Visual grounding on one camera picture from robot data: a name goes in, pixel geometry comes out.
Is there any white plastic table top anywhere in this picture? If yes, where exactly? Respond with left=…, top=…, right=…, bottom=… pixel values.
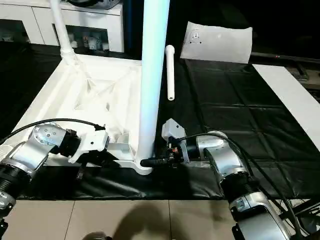
left=11, top=53, right=157, bottom=177

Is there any white plastic table leg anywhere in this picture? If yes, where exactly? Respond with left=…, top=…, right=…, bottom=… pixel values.
left=48, top=0, right=79, bottom=65
left=164, top=44, right=176, bottom=102
left=136, top=0, right=172, bottom=171

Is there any black work mat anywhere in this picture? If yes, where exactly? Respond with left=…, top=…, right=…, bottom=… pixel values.
left=0, top=40, right=320, bottom=202

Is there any grey left robot foot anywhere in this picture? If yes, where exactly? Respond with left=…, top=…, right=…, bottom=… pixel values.
left=82, top=232, right=112, bottom=240

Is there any white plastic bag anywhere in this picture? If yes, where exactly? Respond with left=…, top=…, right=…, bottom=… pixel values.
left=179, top=20, right=254, bottom=65

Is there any flat white board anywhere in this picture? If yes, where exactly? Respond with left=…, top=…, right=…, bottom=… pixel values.
left=252, top=64, right=320, bottom=152

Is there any black floor stand bar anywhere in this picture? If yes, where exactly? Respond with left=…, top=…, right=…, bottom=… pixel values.
left=280, top=199, right=320, bottom=221

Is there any white cabinet with glass doors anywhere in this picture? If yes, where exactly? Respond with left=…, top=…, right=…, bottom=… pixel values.
left=0, top=0, right=125, bottom=54

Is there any dark round object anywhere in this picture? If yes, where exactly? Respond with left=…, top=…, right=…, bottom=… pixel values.
left=67, top=0, right=123, bottom=9

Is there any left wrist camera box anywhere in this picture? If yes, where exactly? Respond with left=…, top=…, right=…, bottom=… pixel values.
left=67, top=129, right=110, bottom=165

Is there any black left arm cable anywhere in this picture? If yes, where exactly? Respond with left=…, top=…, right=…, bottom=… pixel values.
left=0, top=118, right=107, bottom=147

